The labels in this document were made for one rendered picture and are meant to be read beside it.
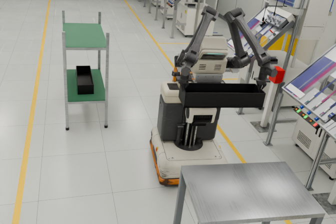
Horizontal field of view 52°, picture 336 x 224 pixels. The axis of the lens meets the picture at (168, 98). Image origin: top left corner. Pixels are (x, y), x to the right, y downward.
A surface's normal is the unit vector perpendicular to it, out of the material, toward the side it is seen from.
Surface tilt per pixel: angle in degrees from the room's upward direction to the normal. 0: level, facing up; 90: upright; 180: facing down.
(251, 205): 0
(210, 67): 98
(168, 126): 90
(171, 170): 90
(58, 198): 0
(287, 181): 0
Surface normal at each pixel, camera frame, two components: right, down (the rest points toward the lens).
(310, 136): -0.96, 0.04
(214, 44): 0.19, -0.35
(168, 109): 0.18, 0.46
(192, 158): 0.10, -0.89
